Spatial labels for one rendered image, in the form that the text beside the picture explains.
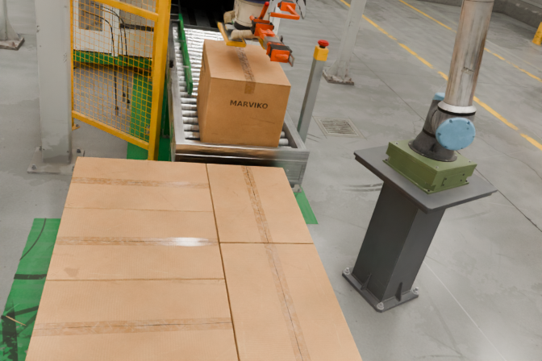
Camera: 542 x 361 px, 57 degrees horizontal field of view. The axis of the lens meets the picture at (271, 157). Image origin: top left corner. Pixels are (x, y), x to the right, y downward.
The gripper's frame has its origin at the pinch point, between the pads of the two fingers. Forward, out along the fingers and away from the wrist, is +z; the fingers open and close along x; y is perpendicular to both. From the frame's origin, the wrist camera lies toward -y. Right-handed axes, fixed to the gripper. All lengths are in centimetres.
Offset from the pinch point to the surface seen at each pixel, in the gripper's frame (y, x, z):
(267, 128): 26, -9, 64
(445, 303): -29, -112, 134
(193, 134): 44, 26, 79
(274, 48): -4.2, 3.4, 12.0
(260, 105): 27, -4, 51
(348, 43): 303, -162, 91
